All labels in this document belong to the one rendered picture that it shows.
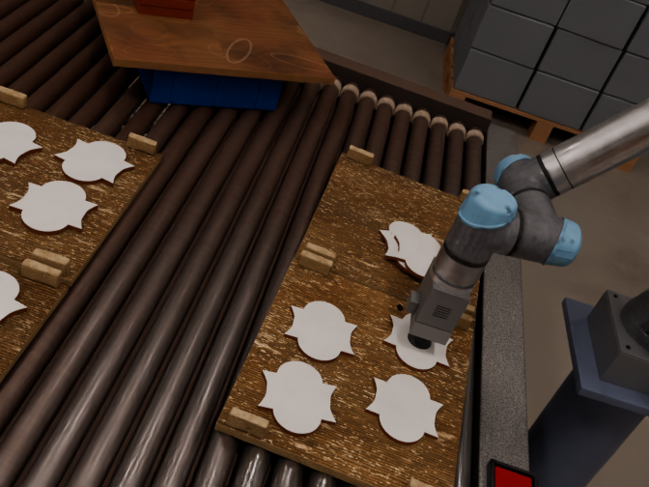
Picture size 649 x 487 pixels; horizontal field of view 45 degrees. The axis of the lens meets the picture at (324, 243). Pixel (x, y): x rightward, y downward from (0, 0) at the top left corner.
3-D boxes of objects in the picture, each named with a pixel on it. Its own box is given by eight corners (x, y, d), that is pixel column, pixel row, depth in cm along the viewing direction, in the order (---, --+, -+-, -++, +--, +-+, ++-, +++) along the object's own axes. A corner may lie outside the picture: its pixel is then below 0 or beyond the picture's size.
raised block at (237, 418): (267, 431, 111) (271, 419, 109) (263, 441, 109) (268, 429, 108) (227, 415, 111) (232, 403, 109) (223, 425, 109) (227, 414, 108)
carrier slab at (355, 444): (470, 333, 143) (473, 328, 142) (445, 522, 110) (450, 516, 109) (291, 263, 143) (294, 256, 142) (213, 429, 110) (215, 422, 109)
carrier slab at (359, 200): (485, 214, 176) (488, 208, 175) (471, 331, 143) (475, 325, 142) (339, 157, 177) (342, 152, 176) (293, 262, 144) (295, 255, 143)
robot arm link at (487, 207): (530, 217, 113) (476, 206, 111) (498, 273, 120) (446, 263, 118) (518, 186, 119) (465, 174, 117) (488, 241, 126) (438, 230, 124)
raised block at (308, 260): (329, 272, 142) (334, 260, 140) (327, 277, 141) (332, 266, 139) (298, 259, 142) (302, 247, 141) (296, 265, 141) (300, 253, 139)
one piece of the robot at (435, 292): (425, 231, 126) (391, 302, 136) (423, 265, 119) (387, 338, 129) (482, 250, 127) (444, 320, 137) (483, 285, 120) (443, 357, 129)
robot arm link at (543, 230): (571, 197, 125) (508, 182, 123) (591, 243, 116) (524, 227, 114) (548, 234, 130) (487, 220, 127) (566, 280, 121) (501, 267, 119)
